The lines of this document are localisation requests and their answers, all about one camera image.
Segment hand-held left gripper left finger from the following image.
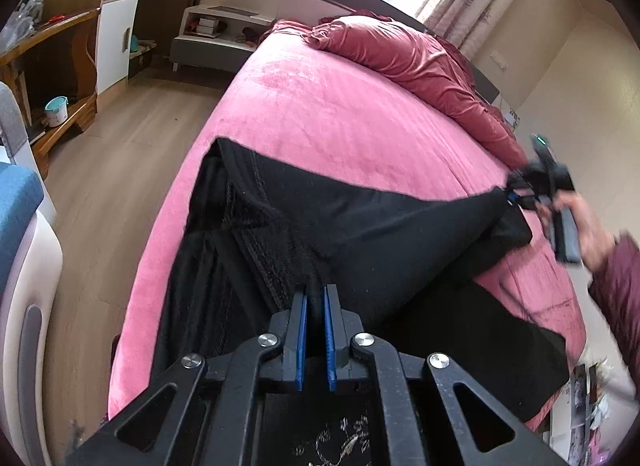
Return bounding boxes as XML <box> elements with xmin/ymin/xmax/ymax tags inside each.
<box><xmin>62</xmin><ymin>286</ymin><xmax>308</xmax><ymax>466</ymax></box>

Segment red quilt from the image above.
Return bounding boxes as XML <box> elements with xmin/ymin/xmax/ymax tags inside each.
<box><xmin>309</xmin><ymin>14</ymin><xmax>527</xmax><ymax>171</ymax></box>

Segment black embroidered cloth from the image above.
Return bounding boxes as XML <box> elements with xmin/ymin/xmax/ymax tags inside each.
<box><xmin>262</xmin><ymin>390</ymin><xmax>383</xmax><ymax>466</ymax></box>

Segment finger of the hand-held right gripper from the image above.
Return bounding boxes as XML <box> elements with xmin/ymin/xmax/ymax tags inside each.
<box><xmin>504</xmin><ymin>168</ymin><xmax>551</xmax><ymax>213</ymax></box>

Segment blue and yellow sofa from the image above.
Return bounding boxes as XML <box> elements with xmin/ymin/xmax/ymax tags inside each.
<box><xmin>0</xmin><ymin>161</ymin><xmax>64</xmax><ymax>466</ymax></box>

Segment white nightstand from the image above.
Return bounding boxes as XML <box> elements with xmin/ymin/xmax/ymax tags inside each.
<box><xmin>170</xmin><ymin>4</ymin><xmax>277</xmax><ymax>72</ymax></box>

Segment person's right forearm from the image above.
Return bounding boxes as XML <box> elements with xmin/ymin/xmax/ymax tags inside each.
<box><xmin>586</xmin><ymin>232</ymin><xmax>640</xmax><ymax>392</ymax></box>

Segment teal cup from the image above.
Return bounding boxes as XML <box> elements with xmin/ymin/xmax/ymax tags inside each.
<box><xmin>44</xmin><ymin>96</ymin><xmax>70</xmax><ymax>128</ymax></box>

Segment clear plastic bags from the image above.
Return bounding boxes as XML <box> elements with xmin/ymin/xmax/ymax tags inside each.
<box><xmin>0</xmin><ymin>0</ymin><xmax>47</xmax><ymax>52</ymax></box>

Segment black pants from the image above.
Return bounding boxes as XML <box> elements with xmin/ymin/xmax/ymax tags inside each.
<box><xmin>149</xmin><ymin>137</ymin><xmax>572</xmax><ymax>433</ymax></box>

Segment wooden desk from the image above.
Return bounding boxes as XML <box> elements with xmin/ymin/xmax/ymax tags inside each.
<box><xmin>0</xmin><ymin>0</ymin><xmax>197</xmax><ymax>181</ymax></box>

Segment white cabinet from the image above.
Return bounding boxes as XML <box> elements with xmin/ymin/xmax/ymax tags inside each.
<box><xmin>94</xmin><ymin>0</ymin><xmax>147</xmax><ymax>96</ymax></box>

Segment printed plastic bag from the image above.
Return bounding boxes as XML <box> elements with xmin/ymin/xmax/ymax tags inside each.
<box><xmin>549</xmin><ymin>360</ymin><xmax>618</xmax><ymax>466</ymax></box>

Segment bed with pink blanket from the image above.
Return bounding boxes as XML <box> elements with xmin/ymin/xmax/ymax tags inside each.
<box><xmin>106</xmin><ymin>20</ymin><xmax>589</xmax><ymax>434</ymax></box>

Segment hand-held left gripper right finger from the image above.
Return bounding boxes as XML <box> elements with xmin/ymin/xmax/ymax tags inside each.
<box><xmin>324</xmin><ymin>285</ymin><xmax>569</xmax><ymax>466</ymax></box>

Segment person's right hand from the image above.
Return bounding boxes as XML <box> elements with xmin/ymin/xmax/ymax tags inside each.
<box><xmin>551</xmin><ymin>193</ymin><xmax>622</xmax><ymax>273</ymax></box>

